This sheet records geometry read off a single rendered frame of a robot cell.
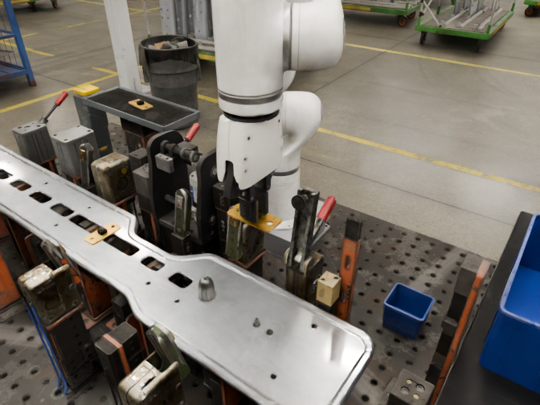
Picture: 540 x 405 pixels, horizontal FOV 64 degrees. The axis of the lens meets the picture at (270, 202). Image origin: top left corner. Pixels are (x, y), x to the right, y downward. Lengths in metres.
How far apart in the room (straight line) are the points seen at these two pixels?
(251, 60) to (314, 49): 0.07
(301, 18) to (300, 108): 0.72
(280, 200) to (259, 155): 0.79
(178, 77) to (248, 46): 3.32
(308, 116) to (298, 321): 0.60
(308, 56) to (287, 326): 0.51
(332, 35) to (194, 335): 0.57
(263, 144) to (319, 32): 0.16
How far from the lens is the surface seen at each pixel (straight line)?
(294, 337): 0.83
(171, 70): 3.79
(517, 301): 0.96
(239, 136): 0.56
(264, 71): 0.53
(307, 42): 0.52
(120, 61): 4.95
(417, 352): 1.25
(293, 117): 1.23
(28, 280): 0.98
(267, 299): 0.89
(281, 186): 1.34
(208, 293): 0.88
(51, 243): 0.96
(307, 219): 0.82
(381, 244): 1.54
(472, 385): 0.80
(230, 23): 0.52
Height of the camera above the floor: 1.65
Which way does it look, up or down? 34 degrees down
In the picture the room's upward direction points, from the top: straight up
